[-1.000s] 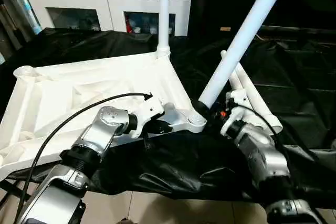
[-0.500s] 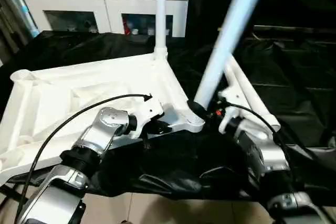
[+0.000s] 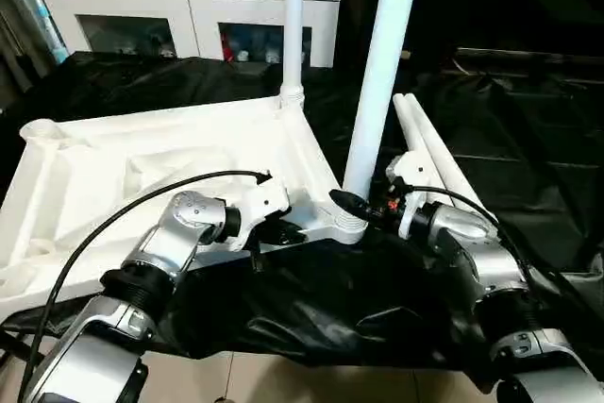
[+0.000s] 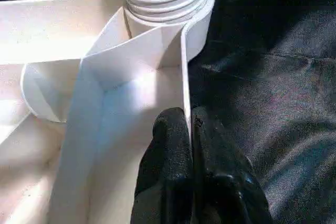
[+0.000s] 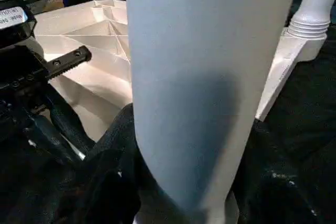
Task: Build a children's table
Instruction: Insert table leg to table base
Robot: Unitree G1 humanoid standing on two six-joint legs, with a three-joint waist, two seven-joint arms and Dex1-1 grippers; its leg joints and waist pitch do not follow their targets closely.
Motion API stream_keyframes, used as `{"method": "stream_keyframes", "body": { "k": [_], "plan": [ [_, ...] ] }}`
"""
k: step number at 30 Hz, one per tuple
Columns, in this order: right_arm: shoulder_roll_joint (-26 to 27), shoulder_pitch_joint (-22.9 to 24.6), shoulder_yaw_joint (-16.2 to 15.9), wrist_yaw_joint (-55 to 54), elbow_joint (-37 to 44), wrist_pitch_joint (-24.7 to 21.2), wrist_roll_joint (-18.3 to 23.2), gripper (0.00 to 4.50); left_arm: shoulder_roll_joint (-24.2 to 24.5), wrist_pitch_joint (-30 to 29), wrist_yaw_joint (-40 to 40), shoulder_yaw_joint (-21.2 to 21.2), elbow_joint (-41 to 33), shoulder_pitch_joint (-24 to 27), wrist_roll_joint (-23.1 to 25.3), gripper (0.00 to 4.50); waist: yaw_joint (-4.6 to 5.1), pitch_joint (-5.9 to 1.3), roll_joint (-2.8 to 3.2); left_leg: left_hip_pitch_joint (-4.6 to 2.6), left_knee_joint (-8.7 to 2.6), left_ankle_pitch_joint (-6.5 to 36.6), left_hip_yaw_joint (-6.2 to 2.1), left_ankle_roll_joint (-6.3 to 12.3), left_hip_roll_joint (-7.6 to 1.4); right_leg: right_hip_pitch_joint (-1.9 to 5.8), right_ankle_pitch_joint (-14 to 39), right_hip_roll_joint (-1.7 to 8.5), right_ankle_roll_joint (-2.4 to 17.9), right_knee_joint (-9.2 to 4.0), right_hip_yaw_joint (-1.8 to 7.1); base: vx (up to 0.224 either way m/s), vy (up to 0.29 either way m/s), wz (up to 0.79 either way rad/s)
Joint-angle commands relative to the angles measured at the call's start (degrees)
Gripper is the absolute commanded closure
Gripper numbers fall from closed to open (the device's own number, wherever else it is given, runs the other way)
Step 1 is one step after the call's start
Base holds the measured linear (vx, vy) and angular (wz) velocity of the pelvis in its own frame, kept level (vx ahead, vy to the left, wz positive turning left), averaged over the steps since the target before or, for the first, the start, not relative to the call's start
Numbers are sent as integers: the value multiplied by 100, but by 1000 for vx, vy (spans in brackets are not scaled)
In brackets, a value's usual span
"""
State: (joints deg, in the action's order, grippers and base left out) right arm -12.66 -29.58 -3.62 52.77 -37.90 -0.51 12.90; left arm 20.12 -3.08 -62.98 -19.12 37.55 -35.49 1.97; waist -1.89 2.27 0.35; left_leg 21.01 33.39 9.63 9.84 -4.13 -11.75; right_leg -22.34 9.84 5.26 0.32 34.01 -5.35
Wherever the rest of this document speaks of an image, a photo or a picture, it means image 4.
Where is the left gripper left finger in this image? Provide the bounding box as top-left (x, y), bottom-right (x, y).
top-left (131, 107), bottom-right (195, 224)

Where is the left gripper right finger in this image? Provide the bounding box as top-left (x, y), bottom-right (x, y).
top-left (190, 106), bottom-right (271, 224)

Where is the white plastic table top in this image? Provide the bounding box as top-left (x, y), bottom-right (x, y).
top-left (0, 0), bottom-right (216, 224)

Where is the black plastic sheet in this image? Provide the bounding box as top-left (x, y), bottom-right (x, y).
top-left (0, 0), bottom-right (336, 224)

